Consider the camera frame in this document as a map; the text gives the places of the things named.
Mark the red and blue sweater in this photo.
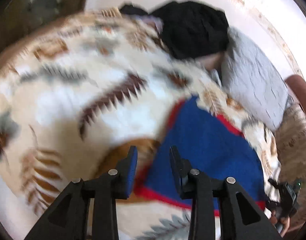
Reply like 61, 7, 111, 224
134, 96, 267, 210

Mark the black clothes pile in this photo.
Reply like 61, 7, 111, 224
120, 1, 229, 60

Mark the person right hand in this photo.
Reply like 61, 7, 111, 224
269, 210, 290, 237

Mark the striped beige cushion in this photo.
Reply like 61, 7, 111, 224
275, 103, 306, 230

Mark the brown pink headboard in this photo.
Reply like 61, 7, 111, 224
285, 75, 306, 113

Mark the leaf pattern blanket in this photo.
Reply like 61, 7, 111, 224
0, 9, 280, 239

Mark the grey quilted pillow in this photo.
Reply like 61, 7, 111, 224
210, 27, 292, 132

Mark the purple cloth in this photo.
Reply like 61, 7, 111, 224
132, 15, 164, 34

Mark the brown glass door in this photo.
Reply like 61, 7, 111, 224
0, 0, 86, 53

